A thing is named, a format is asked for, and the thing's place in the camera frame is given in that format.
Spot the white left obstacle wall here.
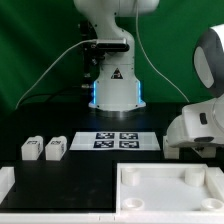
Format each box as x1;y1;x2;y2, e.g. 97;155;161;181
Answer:
0;167;15;204

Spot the white marker sheet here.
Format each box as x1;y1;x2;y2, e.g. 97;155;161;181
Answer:
70;132;160;151

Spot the white camera cable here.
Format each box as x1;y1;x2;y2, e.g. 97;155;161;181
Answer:
14;38;98;110

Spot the black camera on stand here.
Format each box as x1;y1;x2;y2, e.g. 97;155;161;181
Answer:
79;21;133;87

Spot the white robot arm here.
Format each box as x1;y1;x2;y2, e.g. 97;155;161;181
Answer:
73;0;224;147

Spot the white front obstacle bar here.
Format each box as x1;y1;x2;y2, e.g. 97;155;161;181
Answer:
0;212;224;224

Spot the black cable on table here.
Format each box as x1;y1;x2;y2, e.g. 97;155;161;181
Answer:
19;85;93;105

